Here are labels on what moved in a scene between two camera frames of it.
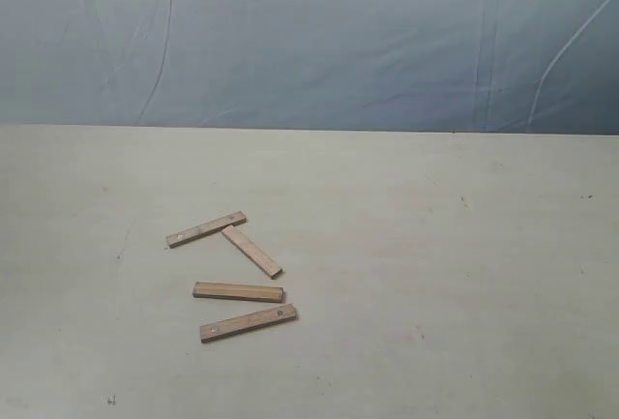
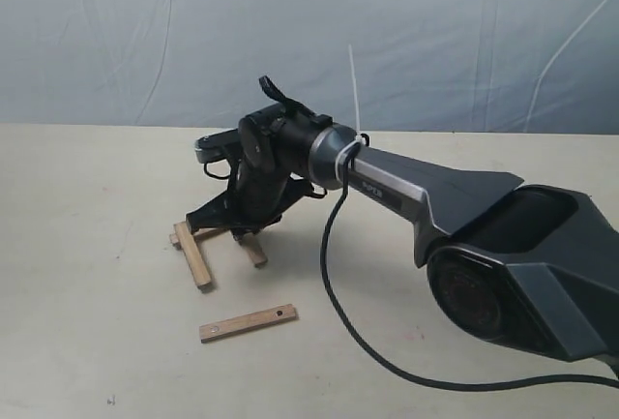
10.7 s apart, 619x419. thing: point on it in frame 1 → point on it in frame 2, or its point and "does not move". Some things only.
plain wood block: [238, 291] → [191, 254]
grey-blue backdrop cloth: [504, 44] does not move
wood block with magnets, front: [247, 322] does not move
